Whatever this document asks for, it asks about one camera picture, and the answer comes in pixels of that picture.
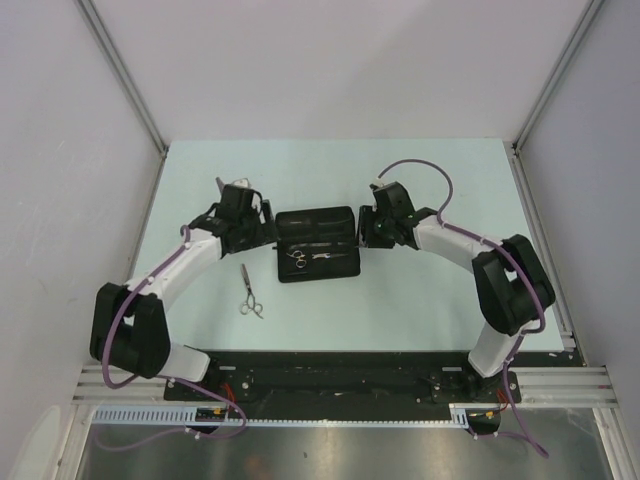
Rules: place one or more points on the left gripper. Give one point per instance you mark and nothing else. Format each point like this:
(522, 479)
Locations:
(265, 232)

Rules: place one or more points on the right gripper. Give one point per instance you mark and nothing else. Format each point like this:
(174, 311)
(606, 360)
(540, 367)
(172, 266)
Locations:
(366, 236)

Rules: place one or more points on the long black barber comb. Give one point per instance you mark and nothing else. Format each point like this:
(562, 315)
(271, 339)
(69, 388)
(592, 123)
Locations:
(304, 218)

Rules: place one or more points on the black zip tool case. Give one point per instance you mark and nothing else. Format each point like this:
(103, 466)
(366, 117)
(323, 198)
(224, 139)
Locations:
(340, 238)

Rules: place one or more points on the silver scissors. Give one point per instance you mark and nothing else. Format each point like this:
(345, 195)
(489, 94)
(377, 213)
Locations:
(249, 305)
(301, 259)

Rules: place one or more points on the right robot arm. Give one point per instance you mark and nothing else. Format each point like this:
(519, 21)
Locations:
(512, 287)

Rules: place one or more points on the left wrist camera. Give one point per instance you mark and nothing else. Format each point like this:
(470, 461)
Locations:
(241, 183)

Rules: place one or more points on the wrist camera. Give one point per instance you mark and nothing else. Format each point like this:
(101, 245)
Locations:
(241, 183)
(377, 184)

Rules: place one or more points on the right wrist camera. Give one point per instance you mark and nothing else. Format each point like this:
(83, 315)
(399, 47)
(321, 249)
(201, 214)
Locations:
(377, 184)

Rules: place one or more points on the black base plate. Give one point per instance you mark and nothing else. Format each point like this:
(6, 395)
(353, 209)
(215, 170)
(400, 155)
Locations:
(349, 385)

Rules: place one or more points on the white cable duct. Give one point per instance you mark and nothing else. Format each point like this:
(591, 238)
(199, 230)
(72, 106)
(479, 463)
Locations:
(201, 416)

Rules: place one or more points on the left aluminium frame post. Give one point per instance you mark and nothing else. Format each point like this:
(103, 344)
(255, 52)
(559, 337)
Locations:
(116, 62)

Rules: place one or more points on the aluminium frame post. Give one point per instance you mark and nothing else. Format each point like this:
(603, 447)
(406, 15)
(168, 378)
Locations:
(116, 62)
(559, 70)

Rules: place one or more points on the right aluminium frame post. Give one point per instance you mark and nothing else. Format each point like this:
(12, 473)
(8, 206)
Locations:
(559, 70)

